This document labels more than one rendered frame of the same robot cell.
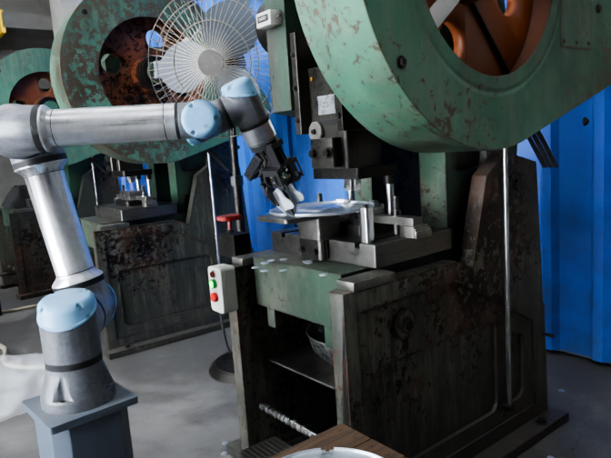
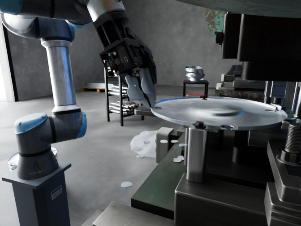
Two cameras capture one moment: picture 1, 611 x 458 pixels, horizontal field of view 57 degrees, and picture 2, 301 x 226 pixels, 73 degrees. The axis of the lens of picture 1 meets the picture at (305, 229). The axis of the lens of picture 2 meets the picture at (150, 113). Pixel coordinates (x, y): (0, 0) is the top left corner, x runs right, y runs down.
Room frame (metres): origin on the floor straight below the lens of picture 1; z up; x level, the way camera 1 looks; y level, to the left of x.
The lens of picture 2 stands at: (1.21, -0.38, 0.89)
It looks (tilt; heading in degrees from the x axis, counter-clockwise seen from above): 15 degrees down; 61
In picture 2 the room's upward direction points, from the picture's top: straight up
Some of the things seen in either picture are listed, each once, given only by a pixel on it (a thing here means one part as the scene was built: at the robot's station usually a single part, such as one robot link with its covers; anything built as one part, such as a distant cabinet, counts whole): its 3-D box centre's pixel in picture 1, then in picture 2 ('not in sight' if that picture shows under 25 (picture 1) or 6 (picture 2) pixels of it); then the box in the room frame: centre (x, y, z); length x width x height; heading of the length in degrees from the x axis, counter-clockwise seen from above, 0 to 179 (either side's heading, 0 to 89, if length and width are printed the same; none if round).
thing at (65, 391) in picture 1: (76, 376); (36, 158); (1.17, 0.52, 0.50); 0.15 x 0.15 x 0.10
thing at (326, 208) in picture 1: (321, 208); (212, 108); (1.56, -0.05, 0.78); 0.29 x 0.29 x 0.01
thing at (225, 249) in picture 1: (235, 260); not in sight; (1.74, 0.22, 0.62); 0.10 x 0.06 x 0.20; 38
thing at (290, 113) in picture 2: (354, 212); (271, 125); (1.63, -0.15, 0.76); 0.15 x 0.09 x 0.05; 38
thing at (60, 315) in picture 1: (70, 323); (34, 131); (1.18, 0.52, 0.62); 0.13 x 0.12 x 0.14; 6
